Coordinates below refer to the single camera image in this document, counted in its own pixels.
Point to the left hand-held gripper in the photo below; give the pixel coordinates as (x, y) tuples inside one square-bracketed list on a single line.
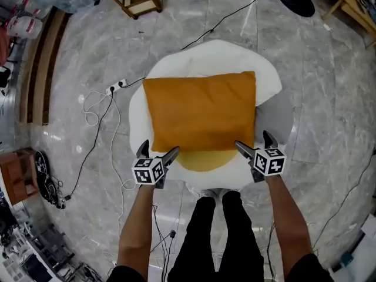
[(144, 175)]

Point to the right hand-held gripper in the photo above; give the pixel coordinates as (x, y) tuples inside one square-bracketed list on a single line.
[(270, 163)]

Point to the orange pillow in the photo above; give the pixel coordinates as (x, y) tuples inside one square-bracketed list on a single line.
[(199, 110)]

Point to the person's right forearm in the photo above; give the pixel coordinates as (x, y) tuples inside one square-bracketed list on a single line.
[(289, 222)]

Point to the person's left forearm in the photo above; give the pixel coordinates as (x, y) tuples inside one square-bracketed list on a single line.
[(136, 228)]

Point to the white egg-shaped floor cushion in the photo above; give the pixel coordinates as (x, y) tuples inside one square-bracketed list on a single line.
[(214, 54)]

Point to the person's right white shoe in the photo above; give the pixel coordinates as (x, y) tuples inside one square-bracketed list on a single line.
[(232, 191)]

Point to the person's white shoe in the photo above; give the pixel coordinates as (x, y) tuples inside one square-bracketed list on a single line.
[(232, 191), (205, 192)]

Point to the person's left white shoe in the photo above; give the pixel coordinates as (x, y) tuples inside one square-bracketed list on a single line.
[(205, 192)]

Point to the white power strip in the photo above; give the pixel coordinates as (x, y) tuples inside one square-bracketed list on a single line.
[(117, 87)]

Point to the person's black trousers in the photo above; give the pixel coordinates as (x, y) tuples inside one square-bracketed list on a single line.
[(202, 239)]

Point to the black equipment bag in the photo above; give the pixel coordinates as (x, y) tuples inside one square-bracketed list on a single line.
[(47, 181)]

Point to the person's black shirt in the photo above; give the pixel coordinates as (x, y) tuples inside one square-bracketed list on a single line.
[(308, 269)]

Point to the wooden steps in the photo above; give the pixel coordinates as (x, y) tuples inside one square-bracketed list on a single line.
[(44, 69)]

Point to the small teal box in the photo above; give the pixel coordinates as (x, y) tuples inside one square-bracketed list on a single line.
[(347, 258)]

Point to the light wooden rack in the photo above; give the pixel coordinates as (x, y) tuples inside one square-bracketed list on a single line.
[(349, 7)]

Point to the orange cloth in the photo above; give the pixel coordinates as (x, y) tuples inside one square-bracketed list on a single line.
[(3, 47)]

